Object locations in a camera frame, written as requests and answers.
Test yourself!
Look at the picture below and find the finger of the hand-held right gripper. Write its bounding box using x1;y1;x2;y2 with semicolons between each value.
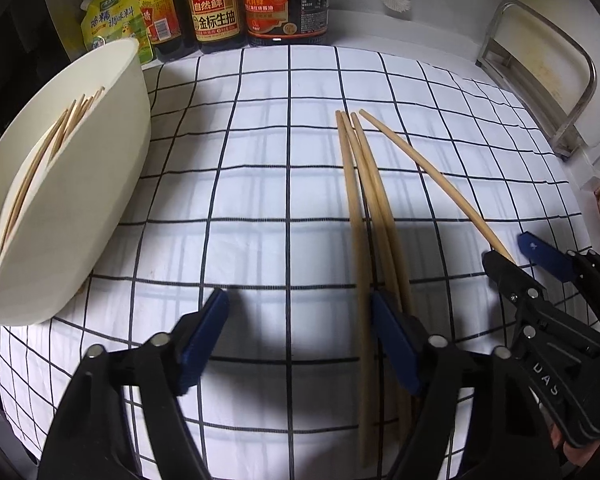
518;231;600;311
481;250;600;361

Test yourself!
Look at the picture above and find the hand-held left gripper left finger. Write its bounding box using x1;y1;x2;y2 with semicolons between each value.
37;287;230;480

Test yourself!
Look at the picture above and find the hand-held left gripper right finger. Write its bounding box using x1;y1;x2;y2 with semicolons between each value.
371;290;556;480

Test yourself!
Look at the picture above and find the wooden chopstick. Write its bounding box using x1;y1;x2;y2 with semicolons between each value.
341;111;413;443
350;111;416;441
335;110;378;463
358;108;517;265

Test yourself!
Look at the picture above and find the white oval bowl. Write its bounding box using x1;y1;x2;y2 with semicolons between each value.
0;36;153;327

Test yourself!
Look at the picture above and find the group of wooden chopsticks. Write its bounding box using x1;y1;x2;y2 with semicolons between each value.
0;87;106;256

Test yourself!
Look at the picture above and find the person's right hand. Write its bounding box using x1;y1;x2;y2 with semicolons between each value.
552;427;600;477

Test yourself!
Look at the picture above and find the metal rack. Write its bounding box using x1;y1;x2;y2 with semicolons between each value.
476;0;597;158

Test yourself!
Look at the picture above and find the white cutting board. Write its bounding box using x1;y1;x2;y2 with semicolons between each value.
492;6;588;123

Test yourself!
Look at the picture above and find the white black-checked cloth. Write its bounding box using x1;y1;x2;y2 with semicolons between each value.
0;44;593;480

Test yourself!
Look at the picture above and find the soy sauce bottle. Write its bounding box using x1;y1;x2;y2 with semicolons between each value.
186;0;247;54

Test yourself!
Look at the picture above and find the dark bottle red yellow label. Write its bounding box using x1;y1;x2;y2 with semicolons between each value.
132;0;198;61

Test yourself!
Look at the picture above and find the yellow seasoning pouch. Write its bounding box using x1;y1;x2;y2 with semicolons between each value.
80;0;155;66

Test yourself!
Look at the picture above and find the large dark sauce jug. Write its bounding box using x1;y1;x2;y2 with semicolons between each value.
241;0;331;48

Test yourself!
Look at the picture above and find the black appliance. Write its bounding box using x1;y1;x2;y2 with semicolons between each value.
0;0;81;111

